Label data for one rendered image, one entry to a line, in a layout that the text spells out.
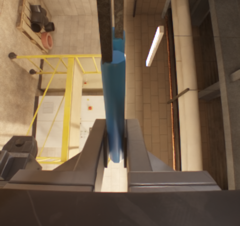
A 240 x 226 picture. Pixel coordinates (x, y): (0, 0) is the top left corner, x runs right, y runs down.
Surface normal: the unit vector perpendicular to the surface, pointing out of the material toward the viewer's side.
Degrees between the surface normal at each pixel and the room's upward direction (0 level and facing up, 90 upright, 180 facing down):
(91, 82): 90
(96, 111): 90
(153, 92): 90
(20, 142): 90
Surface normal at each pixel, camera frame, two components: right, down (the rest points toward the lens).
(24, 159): 0.00, -0.68
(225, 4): 0.00, -0.17
